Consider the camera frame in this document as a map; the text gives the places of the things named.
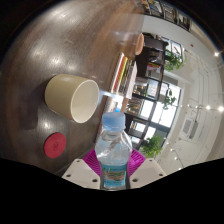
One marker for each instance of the large leafy potted plant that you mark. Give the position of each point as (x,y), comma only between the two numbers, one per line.
(152,146)

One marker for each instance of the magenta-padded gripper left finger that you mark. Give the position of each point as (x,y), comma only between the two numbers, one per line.
(80,171)

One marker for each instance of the ceiling air conditioner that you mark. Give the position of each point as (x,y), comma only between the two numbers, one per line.
(189,127)

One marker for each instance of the flat round red coaster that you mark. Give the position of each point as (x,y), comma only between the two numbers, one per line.
(55,145)

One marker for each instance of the clear water bottle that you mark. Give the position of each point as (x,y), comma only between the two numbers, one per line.
(113,156)

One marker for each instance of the black cube shelf unit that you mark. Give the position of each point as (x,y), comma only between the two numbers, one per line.
(150,60)

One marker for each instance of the bushy potted plant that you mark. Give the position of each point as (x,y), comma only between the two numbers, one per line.
(174,60)

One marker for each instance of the orange chairs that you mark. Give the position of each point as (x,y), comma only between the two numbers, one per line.
(140,43)

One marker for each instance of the stack of books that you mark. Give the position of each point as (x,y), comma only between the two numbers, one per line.
(121,71)

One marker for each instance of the ceiling track spotlights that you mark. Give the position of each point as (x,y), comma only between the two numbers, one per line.
(208,107)

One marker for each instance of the cream ceramic cup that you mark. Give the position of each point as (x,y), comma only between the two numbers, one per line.
(65,93)

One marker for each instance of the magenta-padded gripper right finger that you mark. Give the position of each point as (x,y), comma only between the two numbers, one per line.
(148,170)

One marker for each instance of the tall wall bookshelf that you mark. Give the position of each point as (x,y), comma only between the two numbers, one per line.
(165,11)

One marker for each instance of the small potted plant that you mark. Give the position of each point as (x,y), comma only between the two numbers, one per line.
(169,99)

